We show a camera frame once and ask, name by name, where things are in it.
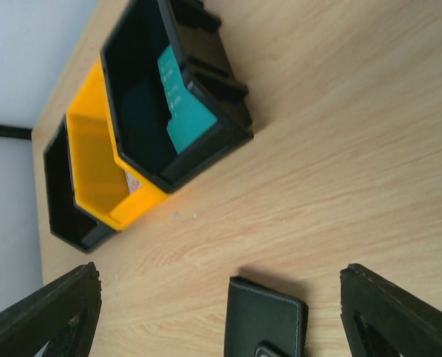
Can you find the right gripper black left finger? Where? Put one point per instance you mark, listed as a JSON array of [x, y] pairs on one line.
[[60, 319]]

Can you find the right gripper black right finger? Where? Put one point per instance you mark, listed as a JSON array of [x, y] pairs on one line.
[[382, 319]]

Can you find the black bin with red cards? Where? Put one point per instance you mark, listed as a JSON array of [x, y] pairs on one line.
[[67, 220]]

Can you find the black leather card holder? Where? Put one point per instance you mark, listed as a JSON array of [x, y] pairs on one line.
[[263, 322]]

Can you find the yellow plastic bin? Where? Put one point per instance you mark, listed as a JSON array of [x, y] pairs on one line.
[[98, 172]]

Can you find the black bin with teal cards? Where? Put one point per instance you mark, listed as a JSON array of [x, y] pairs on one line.
[[137, 101]]

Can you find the white floral card stack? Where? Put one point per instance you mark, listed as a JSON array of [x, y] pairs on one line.
[[133, 183]]

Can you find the teal card stack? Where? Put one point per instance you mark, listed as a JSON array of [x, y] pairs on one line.
[[190, 119]]

